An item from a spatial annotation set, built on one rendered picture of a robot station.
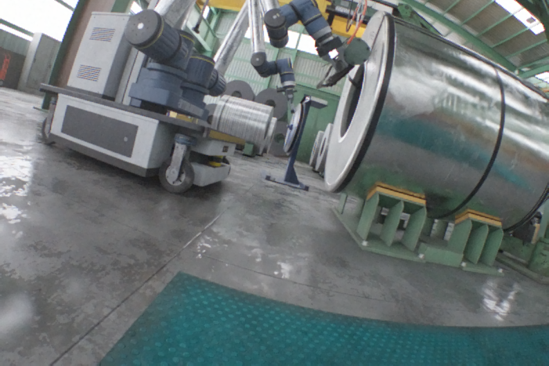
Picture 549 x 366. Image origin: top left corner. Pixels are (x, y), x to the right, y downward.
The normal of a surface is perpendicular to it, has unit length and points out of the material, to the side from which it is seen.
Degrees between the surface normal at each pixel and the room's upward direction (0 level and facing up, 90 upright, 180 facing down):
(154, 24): 89
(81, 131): 90
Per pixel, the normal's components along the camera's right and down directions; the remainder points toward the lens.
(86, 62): -0.07, 0.02
